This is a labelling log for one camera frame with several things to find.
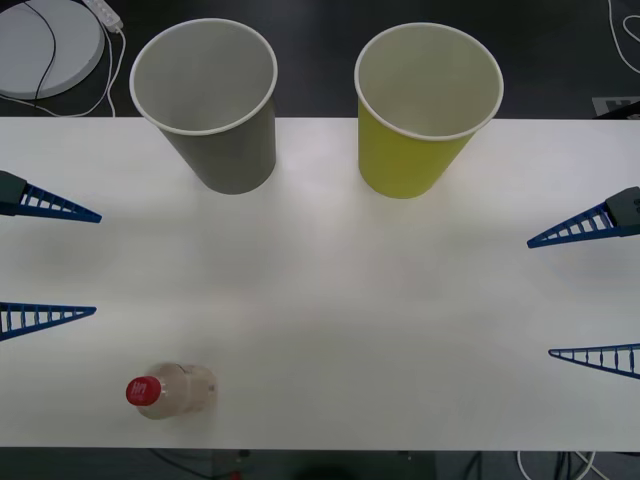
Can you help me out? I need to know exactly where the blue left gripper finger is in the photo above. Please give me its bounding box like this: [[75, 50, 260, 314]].
[[0, 302, 98, 343], [0, 170, 103, 225]]

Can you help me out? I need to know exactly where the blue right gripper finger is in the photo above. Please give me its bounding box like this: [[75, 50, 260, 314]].
[[526, 186, 640, 250], [547, 342, 640, 380]]

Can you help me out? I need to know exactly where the white cable on dark floor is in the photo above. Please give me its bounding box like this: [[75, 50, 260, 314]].
[[607, 0, 640, 74]]

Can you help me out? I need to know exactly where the white power strip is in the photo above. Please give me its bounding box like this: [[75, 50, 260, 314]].
[[82, 0, 124, 32]]

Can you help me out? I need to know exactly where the yellow-green plastic waste bin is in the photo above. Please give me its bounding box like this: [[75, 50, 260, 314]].
[[353, 21, 505, 200]]

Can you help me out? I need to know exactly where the grey plastic waste bin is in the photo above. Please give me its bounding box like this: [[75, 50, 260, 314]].
[[129, 17, 279, 196]]

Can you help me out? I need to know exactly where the white cable under table edge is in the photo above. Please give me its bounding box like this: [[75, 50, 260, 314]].
[[516, 449, 606, 480]]

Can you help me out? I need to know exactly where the clear bottle with red cap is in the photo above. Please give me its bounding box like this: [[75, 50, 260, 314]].
[[124, 361, 219, 421]]

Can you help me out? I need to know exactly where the round pale grey disc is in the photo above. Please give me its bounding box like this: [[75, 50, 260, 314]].
[[0, 0, 107, 100]]

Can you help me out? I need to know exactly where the black cable over disc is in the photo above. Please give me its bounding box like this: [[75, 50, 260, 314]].
[[22, 0, 56, 101]]

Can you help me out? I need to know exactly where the grey floor marker tag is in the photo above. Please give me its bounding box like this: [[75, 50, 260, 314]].
[[592, 95, 640, 120]]

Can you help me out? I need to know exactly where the white power strip cable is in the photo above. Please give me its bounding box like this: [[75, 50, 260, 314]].
[[0, 29, 126, 119]]

